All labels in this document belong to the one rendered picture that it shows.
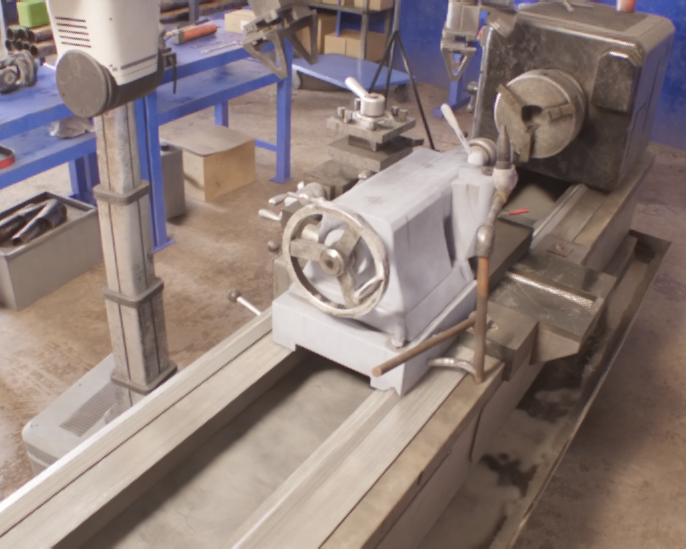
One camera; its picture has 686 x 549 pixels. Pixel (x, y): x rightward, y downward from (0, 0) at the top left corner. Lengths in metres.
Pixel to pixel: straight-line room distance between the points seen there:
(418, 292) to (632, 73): 1.11
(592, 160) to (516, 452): 0.97
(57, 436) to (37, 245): 1.21
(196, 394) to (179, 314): 1.71
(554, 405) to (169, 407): 1.18
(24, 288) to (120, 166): 1.59
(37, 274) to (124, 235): 1.50
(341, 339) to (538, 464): 0.77
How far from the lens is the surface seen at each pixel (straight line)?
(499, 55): 2.42
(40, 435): 2.25
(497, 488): 1.88
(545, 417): 2.11
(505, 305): 1.65
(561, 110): 2.15
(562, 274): 1.82
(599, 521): 2.44
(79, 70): 1.64
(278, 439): 1.47
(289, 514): 1.19
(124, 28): 1.61
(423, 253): 1.42
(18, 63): 3.19
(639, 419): 2.87
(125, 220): 1.79
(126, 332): 1.98
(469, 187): 1.52
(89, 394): 2.35
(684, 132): 5.76
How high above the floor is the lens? 1.75
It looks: 32 degrees down
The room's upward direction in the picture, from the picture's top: 3 degrees clockwise
